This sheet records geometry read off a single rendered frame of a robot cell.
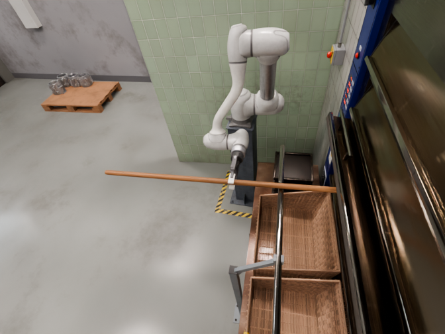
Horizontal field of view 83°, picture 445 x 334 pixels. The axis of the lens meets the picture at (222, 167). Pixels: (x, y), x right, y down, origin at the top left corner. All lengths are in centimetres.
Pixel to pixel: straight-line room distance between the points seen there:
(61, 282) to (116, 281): 54
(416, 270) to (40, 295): 285
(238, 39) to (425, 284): 123
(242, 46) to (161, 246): 196
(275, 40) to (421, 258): 108
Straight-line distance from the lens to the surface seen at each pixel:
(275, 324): 112
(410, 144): 90
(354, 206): 109
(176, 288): 247
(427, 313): 89
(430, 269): 89
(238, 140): 156
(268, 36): 143
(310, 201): 194
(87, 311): 274
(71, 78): 550
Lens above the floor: 228
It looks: 47 degrees down
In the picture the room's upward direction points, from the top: 10 degrees counter-clockwise
